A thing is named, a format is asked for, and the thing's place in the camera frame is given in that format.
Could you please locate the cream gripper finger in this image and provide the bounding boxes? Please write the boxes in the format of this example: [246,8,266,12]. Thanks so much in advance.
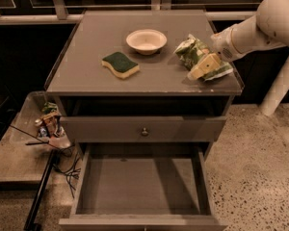
[187,53,222,80]

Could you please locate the green jalapeno chip bag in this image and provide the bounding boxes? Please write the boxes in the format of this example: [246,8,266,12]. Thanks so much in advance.
[174,34,233,81]

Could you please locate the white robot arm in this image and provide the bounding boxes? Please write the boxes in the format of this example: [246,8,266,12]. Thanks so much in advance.
[187,0,289,81]

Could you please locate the grey wooden drawer cabinet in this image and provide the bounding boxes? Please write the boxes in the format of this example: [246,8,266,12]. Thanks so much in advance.
[43,10,245,231]

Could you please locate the round metal drawer knob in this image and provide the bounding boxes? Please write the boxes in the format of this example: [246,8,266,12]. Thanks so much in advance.
[141,128,149,137]

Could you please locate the closed grey top drawer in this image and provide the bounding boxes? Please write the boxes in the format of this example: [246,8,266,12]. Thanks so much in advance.
[61,116,225,142]

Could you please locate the open grey middle drawer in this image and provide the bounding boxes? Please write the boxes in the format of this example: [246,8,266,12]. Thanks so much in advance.
[59,143,226,231]

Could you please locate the white ceramic bowl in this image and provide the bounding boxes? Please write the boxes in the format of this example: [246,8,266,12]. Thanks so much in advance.
[126,29,167,56]

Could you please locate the green and yellow sponge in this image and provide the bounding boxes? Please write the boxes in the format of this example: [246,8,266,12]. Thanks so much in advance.
[101,52,140,79]

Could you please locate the snack packages in bin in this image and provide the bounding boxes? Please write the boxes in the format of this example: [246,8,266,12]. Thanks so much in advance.
[35,102,65,138]

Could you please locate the white diagonal support post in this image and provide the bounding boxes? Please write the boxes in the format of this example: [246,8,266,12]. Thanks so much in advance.
[259,56,289,116]

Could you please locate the black cables on floor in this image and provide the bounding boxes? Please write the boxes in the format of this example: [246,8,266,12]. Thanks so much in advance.
[9,124,83,200]

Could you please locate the black floor rail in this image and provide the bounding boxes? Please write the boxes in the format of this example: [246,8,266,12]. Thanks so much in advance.
[23,150,57,231]

